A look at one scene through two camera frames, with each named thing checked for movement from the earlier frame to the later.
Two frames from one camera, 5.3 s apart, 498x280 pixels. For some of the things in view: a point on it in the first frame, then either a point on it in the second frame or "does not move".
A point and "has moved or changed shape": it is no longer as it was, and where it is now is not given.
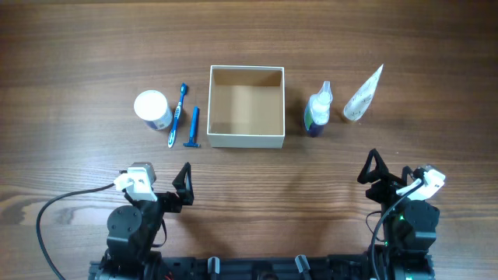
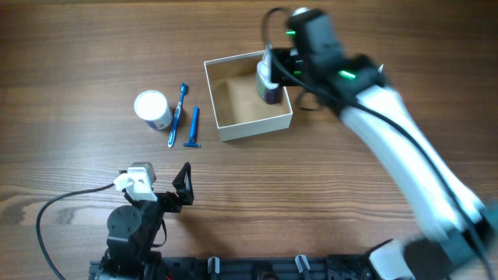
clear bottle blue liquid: [317, 113] to [267, 92]
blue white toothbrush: [184, 89] does not move
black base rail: [378, 266] does not move
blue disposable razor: [192, 141] does not move
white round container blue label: [152, 106] does not move
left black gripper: [171, 200] does not move
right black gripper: [380, 187] to [281, 67]
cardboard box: [246, 107] has moved or changed shape
